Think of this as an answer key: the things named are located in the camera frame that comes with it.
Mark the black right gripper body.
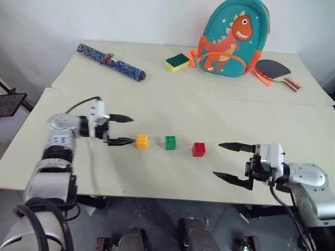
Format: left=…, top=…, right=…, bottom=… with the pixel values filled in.
left=244, top=153, right=277, bottom=184

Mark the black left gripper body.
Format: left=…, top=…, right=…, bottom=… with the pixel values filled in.
left=93, top=120, right=111, bottom=143

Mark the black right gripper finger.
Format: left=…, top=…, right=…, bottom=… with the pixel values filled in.
left=212, top=171, right=254, bottom=191
left=218, top=142, right=256, bottom=154

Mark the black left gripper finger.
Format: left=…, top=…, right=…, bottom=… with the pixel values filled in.
left=107, top=136, right=137, bottom=147
left=109, top=113, right=135, bottom=124

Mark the yellow toy brick cube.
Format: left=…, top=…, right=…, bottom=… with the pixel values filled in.
left=136, top=134, right=149, bottom=150

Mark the red toy brick cube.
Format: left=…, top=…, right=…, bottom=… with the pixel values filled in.
left=192, top=142, right=206, bottom=157

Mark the green toy brick cube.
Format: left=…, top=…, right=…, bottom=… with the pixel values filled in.
left=164, top=135, right=177, bottom=151

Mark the blue patterned rolled scroll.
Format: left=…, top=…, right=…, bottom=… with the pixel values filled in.
left=76, top=43, right=147, bottom=82

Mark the yellow green sponge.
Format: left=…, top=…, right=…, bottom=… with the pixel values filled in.
left=165, top=53, right=191, bottom=73

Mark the black table tennis paddle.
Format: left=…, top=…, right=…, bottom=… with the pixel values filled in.
left=254, top=59, right=304, bottom=93

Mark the dark framed stand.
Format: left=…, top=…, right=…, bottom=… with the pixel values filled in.
left=0, top=79, right=34, bottom=118

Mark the teal dinosaur backpack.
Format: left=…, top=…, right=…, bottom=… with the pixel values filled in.
left=187, top=0, right=275, bottom=87

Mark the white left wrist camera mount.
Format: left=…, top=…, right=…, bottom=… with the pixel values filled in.
left=88, top=100, right=110, bottom=138

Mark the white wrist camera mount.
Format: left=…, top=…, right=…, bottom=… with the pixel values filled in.
left=255, top=142, right=285, bottom=178
left=88, top=100, right=110, bottom=138

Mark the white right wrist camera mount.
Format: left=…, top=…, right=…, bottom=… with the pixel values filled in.
left=255, top=142, right=285, bottom=178

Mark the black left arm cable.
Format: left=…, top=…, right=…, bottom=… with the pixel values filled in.
left=65, top=97, right=102, bottom=115

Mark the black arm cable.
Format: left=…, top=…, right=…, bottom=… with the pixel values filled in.
left=65, top=97, right=102, bottom=115
left=269, top=180, right=319, bottom=251

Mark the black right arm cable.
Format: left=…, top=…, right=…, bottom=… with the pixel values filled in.
left=269, top=180, right=319, bottom=251

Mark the black table frame bracket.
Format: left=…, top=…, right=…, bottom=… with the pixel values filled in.
left=75, top=195, right=110, bottom=210

